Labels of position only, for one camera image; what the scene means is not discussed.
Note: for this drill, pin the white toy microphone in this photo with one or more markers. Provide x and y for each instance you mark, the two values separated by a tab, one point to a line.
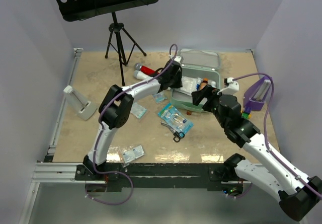
141	76

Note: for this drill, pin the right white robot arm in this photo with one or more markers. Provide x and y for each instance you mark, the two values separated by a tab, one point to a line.
296	192

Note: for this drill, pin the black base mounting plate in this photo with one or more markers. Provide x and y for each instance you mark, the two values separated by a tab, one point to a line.
212	177

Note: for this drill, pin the white plastic stand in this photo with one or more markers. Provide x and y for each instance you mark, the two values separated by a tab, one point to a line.
83	107

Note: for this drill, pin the teal adhesive tape packet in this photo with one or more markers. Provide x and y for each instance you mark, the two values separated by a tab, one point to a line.
159	97

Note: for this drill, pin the mint green medicine kit case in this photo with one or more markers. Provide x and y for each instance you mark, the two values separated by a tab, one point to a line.
196	65

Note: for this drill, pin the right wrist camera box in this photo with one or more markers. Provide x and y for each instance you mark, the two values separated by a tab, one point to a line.
230	86

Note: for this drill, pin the aluminium frame rail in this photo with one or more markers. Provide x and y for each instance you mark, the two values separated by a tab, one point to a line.
48	172

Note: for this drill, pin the blue cotton swab pouch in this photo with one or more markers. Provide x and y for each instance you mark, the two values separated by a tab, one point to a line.
174	118

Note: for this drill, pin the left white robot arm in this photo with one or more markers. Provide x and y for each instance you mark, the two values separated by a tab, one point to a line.
116	106

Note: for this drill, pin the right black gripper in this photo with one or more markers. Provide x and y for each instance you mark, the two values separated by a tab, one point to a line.
209	92

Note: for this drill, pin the red toy microphone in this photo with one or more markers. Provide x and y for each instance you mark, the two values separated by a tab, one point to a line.
146	70

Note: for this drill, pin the alcohol pad packet in bag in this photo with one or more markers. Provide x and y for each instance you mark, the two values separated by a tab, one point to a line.
129	156

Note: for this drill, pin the plaster strips in clear bag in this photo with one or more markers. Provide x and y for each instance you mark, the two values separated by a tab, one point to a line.
138	111

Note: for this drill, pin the bandage scissors with black handles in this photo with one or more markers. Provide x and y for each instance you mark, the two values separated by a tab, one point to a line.
177	135

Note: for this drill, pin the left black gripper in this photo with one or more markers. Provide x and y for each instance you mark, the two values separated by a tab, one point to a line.
178	84

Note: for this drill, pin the brown bottle with orange cap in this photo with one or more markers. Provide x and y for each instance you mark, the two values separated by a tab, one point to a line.
204	83

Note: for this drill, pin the purple plastic stand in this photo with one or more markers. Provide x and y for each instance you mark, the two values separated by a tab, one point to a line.
255	95

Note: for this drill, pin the toy brick car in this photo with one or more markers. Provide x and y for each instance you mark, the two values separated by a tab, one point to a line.
246	113

